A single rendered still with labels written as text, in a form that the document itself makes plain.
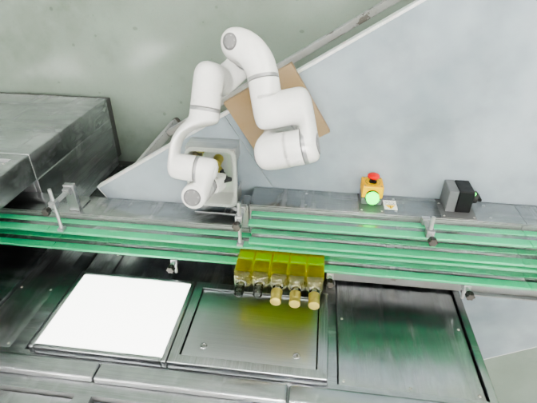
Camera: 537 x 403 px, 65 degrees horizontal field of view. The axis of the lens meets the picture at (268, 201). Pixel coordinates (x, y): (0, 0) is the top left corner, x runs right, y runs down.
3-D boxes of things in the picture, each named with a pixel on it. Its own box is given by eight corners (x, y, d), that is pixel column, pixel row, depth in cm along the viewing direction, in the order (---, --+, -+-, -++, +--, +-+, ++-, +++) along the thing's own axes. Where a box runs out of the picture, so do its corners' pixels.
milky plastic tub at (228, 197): (196, 192, 157) (189, 205, 150) (190, 137, 145) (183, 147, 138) (241, 195, 155) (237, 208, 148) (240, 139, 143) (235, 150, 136)
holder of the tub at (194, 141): (198, 203, 160) (192, 214, 154) (191, 137, 146) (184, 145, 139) (242, 206, 159) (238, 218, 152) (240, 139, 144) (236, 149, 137)
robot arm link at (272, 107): (252, 87, 117) (309, 74, 114) (267, 171, 118) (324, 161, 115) (243, 80, 108) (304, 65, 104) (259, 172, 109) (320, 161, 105)
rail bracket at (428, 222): (417, 221, 138) (425, 246, 127) (422, 202, 134) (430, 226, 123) (430, 221, 137) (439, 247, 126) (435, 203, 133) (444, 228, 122)
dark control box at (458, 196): (439, 198, 146) (444, 211, 139) (443, 178, 142) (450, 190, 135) (463, 200, 146) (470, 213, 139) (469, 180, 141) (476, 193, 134)
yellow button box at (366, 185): (359, 193, 149) (359, 204, 143) (361, 174, 145) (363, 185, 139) (379, 193, 148) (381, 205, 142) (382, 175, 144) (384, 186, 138)
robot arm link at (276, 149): (256, 123, 121) (247, 146, 107) (301, 114, 118) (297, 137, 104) (264, 153, 126) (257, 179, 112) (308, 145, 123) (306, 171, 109)
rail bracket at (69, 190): (79, 203, 163) (46, 238, 144) (69, 165, 154) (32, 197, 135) (91, 204, 163) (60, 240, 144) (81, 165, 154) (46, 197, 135)
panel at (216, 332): (84, 276, 156) (29, 352, 128) (82, 270, 155) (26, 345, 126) (328, 299, 147) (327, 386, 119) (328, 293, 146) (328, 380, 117)
